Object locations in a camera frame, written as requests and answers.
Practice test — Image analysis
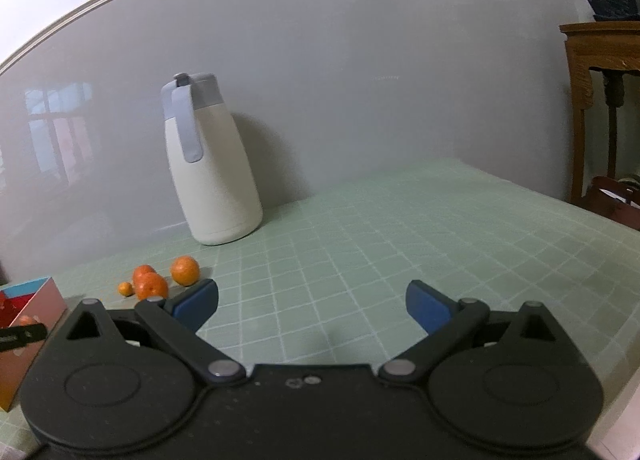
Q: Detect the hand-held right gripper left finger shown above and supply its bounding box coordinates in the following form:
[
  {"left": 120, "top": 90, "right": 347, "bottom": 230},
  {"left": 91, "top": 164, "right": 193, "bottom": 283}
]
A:
[{"left": 52, "top": 279, "right": 247, "bottom": 386}]

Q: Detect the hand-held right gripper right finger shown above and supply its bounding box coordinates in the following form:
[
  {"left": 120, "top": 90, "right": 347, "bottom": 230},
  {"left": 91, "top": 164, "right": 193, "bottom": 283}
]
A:
[{"left": 378, "top": 280, "right": 575, "bottom": 385}]

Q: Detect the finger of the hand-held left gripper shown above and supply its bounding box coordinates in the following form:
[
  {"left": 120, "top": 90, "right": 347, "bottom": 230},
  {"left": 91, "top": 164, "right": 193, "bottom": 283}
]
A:
[{"left": 0, "top": 324, "right": 49, "bottom": 352}]

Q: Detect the colourful cardboard box red inside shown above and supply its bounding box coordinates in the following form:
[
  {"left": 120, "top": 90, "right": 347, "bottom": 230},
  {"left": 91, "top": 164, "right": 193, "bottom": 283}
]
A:
[{"left": 0, "top": 276, "right": 69, "bottom": 412}]

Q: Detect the green grid table mat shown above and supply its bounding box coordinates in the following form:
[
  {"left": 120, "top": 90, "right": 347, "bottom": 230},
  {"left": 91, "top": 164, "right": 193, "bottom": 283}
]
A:
[{"left": 0, "top": 156, "right": 640, "bottom": 460}]

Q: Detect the white jug with blue lid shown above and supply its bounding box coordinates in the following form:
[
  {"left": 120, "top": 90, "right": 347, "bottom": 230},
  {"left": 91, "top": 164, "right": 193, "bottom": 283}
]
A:
[{"left": 161, "top": 72, "right": 264, "bottom": 246}]

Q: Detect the dark wooden chair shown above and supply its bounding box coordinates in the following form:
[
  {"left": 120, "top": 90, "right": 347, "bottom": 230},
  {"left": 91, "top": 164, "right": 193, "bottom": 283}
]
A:
[{"left": 581, "top": 176, "right": 640, "bottom": 231}]

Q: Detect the wooden side table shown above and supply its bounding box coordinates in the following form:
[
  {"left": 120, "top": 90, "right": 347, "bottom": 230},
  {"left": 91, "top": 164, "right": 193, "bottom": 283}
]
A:
[{"left": 559, "top": 20, "right": 640, "bottom": 206}]

